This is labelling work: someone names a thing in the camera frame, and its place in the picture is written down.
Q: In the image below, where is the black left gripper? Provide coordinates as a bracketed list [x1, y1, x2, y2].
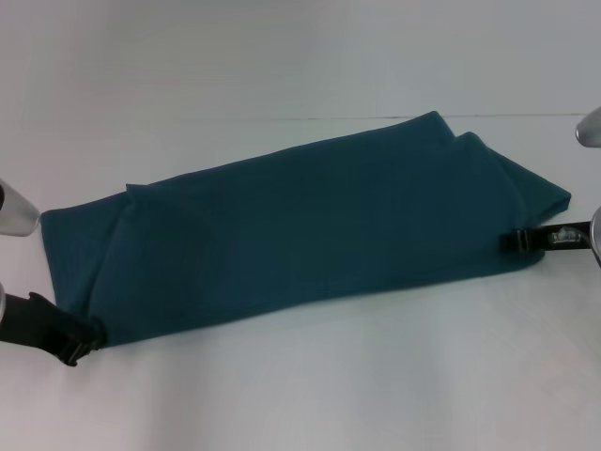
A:
[0, 291, 109, 367]

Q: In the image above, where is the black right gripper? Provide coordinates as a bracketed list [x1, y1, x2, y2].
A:
[497, 219, 593, 256]

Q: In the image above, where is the blue shirt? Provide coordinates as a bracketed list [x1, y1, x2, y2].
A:
[39, 110, 573, 352]

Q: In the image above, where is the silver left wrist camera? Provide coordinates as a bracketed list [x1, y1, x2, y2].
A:
[0, 178, 40, 238]

